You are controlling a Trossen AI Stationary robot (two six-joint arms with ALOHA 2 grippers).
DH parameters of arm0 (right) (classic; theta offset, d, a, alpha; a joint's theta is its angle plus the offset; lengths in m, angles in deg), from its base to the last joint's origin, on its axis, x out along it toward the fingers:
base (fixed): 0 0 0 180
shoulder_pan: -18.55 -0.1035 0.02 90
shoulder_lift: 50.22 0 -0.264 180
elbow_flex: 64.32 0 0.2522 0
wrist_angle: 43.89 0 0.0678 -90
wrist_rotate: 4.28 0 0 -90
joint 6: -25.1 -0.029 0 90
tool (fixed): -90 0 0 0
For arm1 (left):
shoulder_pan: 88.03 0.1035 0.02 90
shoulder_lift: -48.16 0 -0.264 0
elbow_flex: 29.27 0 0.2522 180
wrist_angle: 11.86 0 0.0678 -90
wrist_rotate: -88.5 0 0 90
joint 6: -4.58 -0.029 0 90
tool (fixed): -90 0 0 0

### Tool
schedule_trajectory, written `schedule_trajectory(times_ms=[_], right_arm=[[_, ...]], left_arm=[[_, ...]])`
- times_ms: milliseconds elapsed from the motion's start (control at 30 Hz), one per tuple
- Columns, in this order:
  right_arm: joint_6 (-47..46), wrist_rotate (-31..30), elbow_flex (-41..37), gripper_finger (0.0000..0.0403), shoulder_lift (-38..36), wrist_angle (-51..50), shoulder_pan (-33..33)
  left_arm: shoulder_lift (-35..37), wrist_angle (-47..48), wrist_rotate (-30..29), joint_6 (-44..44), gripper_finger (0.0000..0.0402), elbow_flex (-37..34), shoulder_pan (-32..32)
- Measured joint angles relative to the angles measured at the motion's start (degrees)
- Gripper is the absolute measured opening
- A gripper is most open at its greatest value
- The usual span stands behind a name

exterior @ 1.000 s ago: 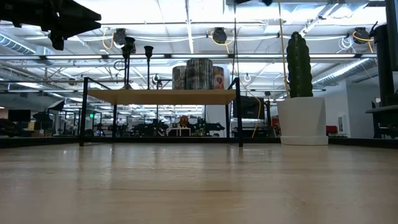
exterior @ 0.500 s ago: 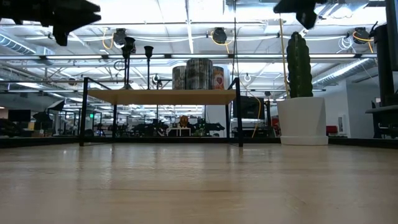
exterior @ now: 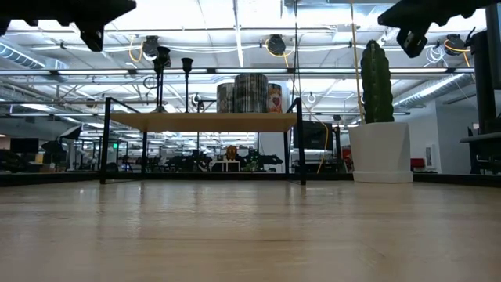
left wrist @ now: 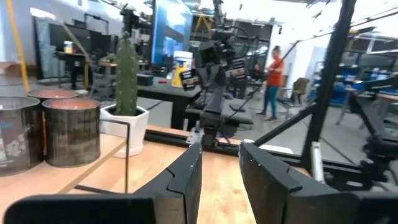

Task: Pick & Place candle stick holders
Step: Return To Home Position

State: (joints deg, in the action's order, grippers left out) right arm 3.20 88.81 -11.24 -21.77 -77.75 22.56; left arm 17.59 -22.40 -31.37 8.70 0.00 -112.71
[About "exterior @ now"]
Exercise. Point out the black background robot arm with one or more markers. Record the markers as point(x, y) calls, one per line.
point(188, 160)
point(260, 160)

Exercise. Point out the person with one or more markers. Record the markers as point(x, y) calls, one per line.
point(231, 152)

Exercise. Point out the glass candle jar orange wax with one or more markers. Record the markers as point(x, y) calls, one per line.
point(250, 94)
point(275, 100)

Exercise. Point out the white building column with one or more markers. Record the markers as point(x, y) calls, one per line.
point(270, 143)

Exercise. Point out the black candlestick holder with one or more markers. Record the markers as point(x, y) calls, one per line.
point(158, 90)
point(163, 53)
point(187, 62)

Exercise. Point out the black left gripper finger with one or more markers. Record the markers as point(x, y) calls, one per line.
point(94, 11)

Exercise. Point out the black computer monitor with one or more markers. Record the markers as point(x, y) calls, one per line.
point(485, 78)

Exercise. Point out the long linear ceiling light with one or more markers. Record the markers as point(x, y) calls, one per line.
point(98, 71)

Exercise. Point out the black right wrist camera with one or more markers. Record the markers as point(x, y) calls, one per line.
point(411, 43)

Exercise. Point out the black studio lamp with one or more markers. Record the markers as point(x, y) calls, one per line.
point(70, 133)

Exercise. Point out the white framed wall poster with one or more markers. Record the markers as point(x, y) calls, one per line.
point(429, 156)

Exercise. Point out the red chair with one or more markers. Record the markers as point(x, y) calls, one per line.
point(417, 163)

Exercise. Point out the grey desk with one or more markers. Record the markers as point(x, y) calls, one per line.
point(481, 139)

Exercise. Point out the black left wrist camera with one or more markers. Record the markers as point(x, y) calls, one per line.
point(92, 38)

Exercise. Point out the black equipment stand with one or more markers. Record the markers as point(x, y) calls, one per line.
point(313, 135)

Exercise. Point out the wooden shelf with black legs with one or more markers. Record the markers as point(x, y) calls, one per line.
point(203, 122)

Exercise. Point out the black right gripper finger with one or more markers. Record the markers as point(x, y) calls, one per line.
point(419, 13)

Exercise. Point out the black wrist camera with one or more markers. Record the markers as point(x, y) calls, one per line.
point(411, 43)
point(92, 38)

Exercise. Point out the white hexagonal planter pot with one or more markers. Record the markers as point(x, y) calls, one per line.
point(379, 152)

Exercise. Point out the black background monitor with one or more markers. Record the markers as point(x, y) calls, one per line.
point(24, 145)

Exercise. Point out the green cactus plant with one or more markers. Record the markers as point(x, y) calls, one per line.
point(376, 86)

